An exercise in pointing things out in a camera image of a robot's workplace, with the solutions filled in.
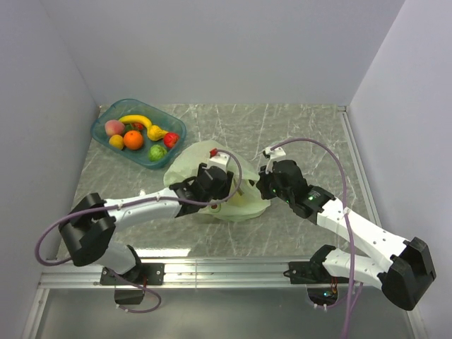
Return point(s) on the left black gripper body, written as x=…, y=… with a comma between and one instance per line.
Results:
x=224, y=191

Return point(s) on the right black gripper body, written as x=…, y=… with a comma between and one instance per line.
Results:
x=270, y=188

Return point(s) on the light green plastic bag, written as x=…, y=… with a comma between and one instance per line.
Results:
x=244, y=205

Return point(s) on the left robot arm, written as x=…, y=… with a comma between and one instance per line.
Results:
x=92, y=223

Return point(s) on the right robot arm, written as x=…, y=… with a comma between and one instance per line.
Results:
x=402, y=269

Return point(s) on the orange fruit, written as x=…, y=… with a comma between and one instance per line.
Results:
x=133, y=140

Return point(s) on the yellow pear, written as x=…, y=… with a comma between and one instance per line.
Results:
x=155, y=133

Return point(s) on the blue transparent plastic tray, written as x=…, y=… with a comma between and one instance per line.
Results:
x=162, y=119

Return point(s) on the small red strawberry behind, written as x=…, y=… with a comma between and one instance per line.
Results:
x=134, y=127

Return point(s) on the yellow banana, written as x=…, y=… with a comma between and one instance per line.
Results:
x=128, y=119

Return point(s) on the small yellow lemon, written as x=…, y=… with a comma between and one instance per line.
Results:
x=117, y=141

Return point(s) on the pink peach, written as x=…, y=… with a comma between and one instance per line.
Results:
x=114, y=127

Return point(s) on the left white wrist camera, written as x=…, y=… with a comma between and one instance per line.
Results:
x=218, y=159

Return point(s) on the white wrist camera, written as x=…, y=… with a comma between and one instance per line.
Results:
x=218, y=159
x=273, y=154

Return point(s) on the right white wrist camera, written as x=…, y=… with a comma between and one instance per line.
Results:
x=273, y=154

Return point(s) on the aluminium mounting rail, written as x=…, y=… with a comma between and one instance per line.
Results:
x=188, y=272

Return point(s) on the right side aluminium rail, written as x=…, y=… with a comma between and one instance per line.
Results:
x=359, y=167

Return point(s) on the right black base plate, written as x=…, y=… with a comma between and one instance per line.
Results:
x=308, y=273

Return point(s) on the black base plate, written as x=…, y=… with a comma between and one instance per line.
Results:
x=308, y=273
x=150, y=274

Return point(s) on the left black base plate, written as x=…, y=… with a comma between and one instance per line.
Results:
x=150, y=274

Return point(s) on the black box under rail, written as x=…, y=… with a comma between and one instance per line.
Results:
x=126, y=297

